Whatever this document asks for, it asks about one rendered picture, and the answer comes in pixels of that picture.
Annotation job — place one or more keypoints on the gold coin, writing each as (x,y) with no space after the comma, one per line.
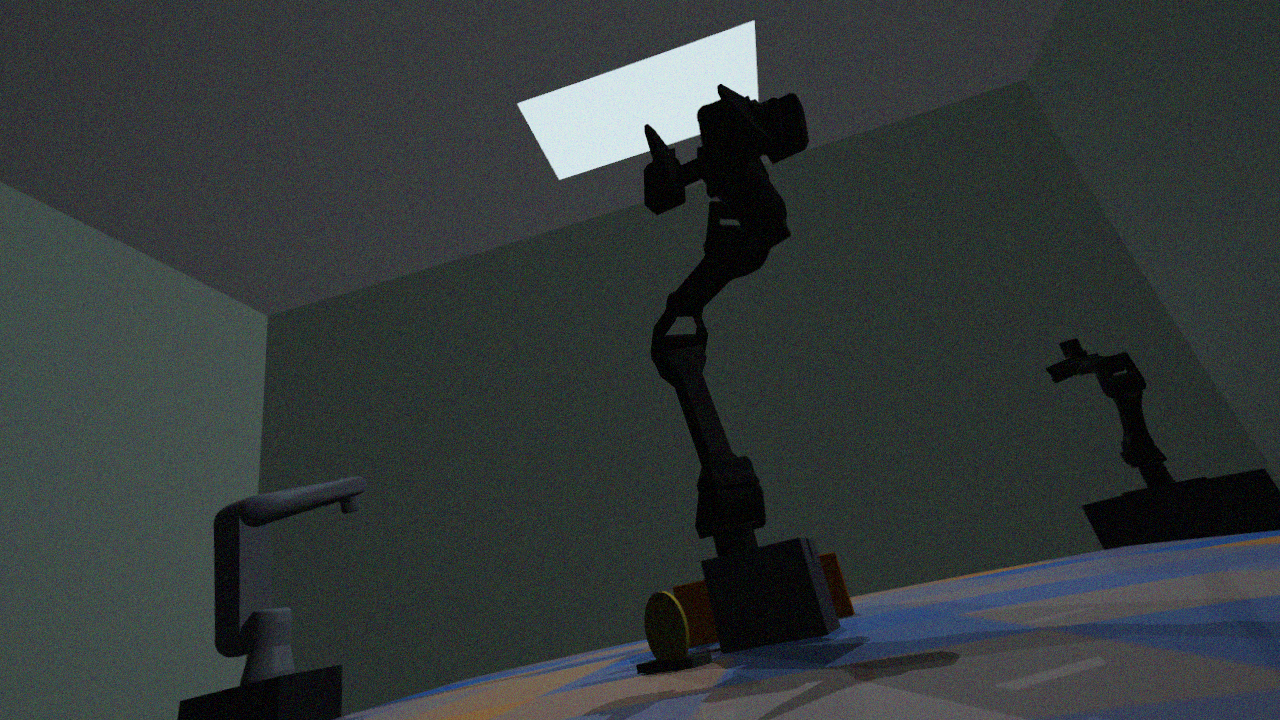
(666,627)

